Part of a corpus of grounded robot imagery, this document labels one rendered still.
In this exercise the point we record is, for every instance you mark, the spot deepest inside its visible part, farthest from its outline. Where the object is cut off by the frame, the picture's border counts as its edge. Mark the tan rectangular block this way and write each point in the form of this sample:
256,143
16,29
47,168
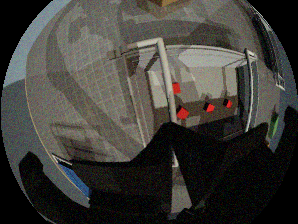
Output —
162,3

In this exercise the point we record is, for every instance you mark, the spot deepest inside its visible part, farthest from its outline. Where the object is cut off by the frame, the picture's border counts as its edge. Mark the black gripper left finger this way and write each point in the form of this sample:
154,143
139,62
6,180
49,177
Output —
149,173

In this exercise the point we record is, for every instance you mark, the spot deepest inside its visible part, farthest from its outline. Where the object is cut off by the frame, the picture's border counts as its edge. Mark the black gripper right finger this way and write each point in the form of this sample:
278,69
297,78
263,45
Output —
203,160

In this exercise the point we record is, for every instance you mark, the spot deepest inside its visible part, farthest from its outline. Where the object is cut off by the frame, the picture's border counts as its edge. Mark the green box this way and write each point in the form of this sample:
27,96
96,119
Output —
273,125

